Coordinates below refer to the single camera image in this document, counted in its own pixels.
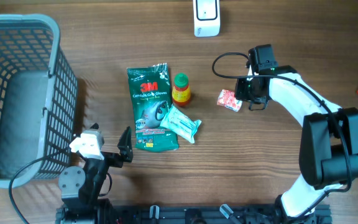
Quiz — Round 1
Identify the white barcode scanner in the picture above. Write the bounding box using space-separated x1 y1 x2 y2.
193 0 221 37

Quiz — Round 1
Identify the grey plastic shopping basket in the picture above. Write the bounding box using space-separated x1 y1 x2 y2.
0 14 78 189

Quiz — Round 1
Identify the black camera cable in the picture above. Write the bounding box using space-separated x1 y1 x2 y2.
8 152 74 224
211 52 353 223

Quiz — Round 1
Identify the red sauce bottle green cap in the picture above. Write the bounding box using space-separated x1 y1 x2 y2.
172 73 191 106

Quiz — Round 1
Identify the green 3M gloves packet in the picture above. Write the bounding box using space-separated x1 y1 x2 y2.
127 63 179 152

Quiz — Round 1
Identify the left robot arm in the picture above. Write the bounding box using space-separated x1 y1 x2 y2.
58 123 133 211

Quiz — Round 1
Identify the black left camera cable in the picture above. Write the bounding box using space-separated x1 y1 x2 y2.
8 152 74 224

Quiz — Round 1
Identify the white teal wet wipes pack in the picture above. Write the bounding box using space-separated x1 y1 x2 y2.
160 106 202 144

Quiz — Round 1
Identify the orange Kleenex tissue pack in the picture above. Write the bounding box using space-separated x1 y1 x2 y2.
217 90 242 112

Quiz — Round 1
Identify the black right camera cable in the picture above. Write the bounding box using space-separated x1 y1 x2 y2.
211 52 353 223

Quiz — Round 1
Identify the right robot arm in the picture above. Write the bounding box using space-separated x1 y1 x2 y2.
235 44 358 223

